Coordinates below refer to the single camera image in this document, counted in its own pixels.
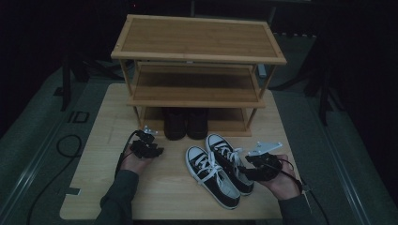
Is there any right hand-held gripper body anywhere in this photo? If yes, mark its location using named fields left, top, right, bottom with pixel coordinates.
left=238, top=141, right=283, bottom=182

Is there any black floor cable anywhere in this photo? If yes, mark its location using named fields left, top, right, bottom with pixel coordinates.
left=26, top=134, right=83, bottom=225

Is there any black and white canvas sneaker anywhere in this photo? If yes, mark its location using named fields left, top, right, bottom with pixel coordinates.
left=185, top=145, right=241, bottom=210
left=205, top=133, right=255, bottom=197

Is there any person's left hand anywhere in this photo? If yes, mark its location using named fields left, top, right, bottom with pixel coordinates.
left=120, top=144, right=154, bottom=175

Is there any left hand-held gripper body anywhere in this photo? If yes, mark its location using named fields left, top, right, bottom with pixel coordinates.
left=130, top=125, right=159, bottom=158

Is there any wooden shoe rack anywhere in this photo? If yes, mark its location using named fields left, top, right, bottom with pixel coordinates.
left=111, top=13, right=287, bottom=138

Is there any black mesh shoe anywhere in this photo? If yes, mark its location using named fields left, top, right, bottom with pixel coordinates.
left=163, top=107, right=188, bottom=141
left=187, top=107, right=209, bottom=141

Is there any left hand-held gripper cable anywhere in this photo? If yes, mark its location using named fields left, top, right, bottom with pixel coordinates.
left=115, top=130, right=139, bottom=176

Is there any person's right hand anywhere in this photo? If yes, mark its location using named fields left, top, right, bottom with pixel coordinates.
left=258, top=154, right=302, bottom=201

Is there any grey floor rail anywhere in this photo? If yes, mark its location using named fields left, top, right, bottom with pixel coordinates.
left=318, top=125, right=374, bottom=225
left=0, top=118, right=69, bottom=225

